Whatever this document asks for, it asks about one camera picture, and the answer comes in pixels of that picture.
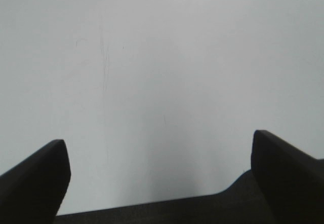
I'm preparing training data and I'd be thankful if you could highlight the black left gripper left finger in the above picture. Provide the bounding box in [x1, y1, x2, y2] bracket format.
[1, 139, 71, 223]

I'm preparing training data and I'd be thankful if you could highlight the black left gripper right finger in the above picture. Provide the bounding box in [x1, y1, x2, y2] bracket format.
[251, 130, 323, 223]

